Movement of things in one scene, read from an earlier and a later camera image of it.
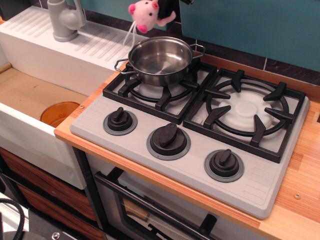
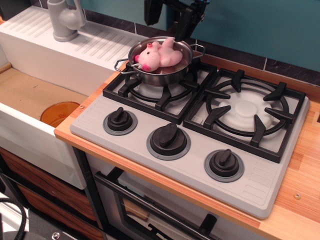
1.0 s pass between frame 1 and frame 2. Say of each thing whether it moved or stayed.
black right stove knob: stayed
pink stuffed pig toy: moved
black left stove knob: stayed
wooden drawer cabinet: stayed
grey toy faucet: stayed
